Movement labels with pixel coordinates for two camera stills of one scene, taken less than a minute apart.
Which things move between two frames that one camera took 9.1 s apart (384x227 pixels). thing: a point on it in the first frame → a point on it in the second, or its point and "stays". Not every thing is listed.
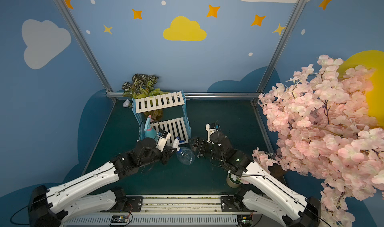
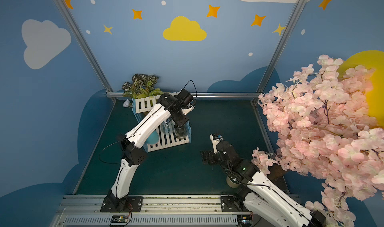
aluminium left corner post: [82, 40] stays
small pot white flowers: [233, 181] stays
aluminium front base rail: [165, 211] stays
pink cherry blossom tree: [321, 116] stays
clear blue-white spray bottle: [184, 154] → [167, 127]
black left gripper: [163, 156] → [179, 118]
